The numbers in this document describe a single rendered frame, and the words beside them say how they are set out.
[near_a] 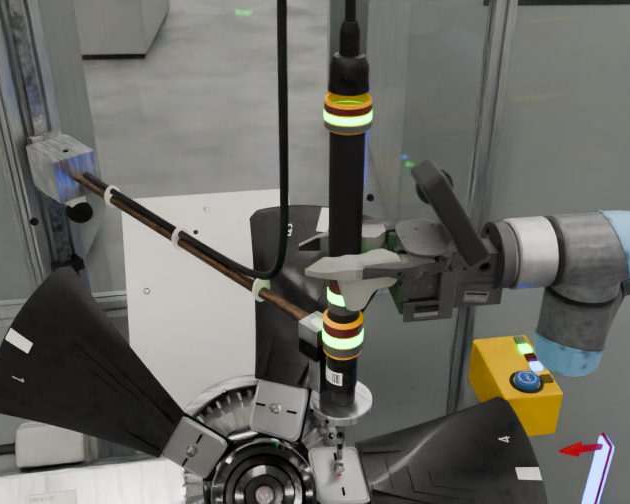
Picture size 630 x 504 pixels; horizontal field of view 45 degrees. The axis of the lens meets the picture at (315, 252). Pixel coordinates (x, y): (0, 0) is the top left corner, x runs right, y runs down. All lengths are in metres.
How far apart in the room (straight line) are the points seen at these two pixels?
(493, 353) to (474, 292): 0.55
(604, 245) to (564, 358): 0.15
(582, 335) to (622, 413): 1.32
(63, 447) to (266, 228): 0.40
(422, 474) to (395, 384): 0.89
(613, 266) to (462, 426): 0.33
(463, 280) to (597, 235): 0.14
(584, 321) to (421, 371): 1.01
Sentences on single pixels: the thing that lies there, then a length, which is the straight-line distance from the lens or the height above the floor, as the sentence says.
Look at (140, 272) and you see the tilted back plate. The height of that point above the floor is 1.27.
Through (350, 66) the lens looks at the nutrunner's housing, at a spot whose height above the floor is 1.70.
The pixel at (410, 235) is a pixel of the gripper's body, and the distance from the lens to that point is 0.77.
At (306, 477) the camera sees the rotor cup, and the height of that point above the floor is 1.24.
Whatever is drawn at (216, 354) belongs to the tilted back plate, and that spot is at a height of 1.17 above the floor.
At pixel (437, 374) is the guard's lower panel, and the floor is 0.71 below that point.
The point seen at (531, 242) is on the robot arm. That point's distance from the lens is 0.79.
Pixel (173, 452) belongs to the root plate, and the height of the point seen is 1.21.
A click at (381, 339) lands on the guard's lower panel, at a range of 1.75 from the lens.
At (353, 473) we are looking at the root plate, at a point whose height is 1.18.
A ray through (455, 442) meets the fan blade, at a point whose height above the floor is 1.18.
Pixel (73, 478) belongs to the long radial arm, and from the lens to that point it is 1.07.
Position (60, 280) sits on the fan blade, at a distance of 0.91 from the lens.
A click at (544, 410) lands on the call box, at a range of 1.31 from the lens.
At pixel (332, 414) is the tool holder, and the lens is 0.86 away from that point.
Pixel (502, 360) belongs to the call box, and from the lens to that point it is 1.34.
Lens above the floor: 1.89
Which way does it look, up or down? 31 degrees down
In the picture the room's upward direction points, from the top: straight up
